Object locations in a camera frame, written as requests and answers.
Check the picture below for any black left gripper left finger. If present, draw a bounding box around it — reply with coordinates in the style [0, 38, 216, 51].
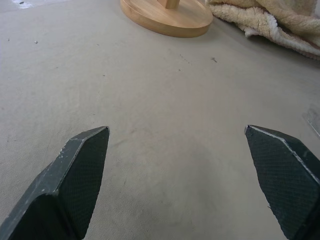
[0, 125, 111, 240]

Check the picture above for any cream terry towel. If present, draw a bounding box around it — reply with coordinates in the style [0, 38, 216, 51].
[204, 0, 320, 61]

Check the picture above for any round wooden stand base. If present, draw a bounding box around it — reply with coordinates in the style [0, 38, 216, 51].
[119, 0, 214, 39]

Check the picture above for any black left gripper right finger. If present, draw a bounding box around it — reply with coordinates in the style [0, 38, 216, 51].
[244, 124, 320, 240]

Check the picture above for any clear tape piece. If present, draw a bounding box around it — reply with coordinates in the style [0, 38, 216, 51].
[301, 103, 320, 140]

